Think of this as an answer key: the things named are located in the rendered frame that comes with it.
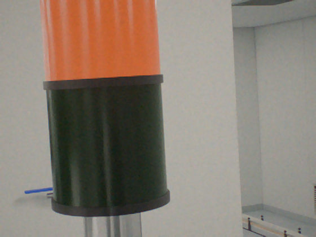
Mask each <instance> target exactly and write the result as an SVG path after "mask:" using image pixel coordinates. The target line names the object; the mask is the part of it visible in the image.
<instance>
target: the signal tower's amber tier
mask: <svg viewBox="0 0 316 237"><path fill-rule="evenodd" d="M40 8H41V23H42V39H43V54H44V63H45V81H61V80H79V79H88V78H105V77H124V76H141V75H152V74H161V72H160V54H159V26H158V16H157V0H40Z"/></svg>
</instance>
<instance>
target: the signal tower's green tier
mask: <svg viewBox="0 0 316 237"><path fill-rule="evenodd" d="M46 101H47V116H48V125H49V140H50V156H51V171H52V186H53V195H54V201H55V202H56V203H58V204H61V205H66V206H69V207H112V206H124V205H132V204H138V203H144V202H147V201H151V200H155V199H158V198H160V197H162V196H164V195H165V194H167V193H168V185H167V175H166V157H165V138H164V119H163V101H162V91H161V83H158V84H143V85H128V86H111V87H93V88H83V89H64V90H46Z"/></svg>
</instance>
